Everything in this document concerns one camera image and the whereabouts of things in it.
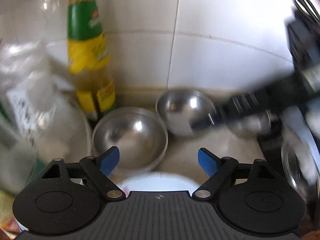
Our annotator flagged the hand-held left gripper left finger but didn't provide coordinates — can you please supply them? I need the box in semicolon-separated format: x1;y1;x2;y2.
41;146;127;202

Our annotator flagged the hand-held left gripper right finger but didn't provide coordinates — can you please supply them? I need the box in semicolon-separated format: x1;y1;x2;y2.
191;147;276;200

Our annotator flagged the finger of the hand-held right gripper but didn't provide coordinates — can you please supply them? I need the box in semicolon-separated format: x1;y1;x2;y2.
191;76;304;131

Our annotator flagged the stainless steel bowl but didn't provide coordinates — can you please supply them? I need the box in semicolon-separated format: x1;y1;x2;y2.
155;88;218;137
92;107;169;172

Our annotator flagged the large floral white plate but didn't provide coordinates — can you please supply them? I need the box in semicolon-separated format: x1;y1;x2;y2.
116;172;201;193

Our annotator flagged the clear plastic bag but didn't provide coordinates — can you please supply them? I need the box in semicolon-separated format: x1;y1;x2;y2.
0;42;86;188

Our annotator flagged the green and yellow label bottle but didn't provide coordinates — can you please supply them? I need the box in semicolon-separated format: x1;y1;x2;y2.
65;0;117;121

